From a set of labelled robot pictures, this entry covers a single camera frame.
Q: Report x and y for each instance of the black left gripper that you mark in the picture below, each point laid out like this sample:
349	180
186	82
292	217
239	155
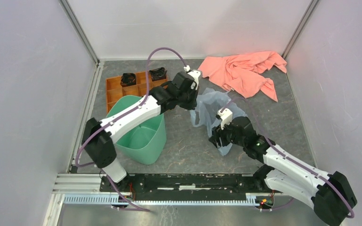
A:
193	104

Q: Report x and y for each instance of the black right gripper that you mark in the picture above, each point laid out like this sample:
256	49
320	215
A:
217	132

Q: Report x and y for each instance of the translucent blue trash bag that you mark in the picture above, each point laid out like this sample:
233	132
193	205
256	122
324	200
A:
209	103

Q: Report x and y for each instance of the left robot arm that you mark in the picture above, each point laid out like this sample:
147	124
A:
99	137

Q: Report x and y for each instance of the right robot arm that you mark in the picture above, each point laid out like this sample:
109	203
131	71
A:
329	195

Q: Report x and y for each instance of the green plastic trash bin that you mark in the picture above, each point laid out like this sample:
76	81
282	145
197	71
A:
138	131

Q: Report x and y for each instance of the pink cloth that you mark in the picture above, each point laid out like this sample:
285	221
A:
243	73

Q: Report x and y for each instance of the orange compartment tray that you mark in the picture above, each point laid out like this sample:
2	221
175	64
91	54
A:
114	91

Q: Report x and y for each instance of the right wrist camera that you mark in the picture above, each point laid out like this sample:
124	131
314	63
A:
225	115

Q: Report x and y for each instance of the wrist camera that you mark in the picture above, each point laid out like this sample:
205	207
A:
195	74
225	115

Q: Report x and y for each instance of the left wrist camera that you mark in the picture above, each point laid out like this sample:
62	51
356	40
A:
195	74

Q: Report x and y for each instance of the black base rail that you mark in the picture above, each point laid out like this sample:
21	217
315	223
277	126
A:
191	187

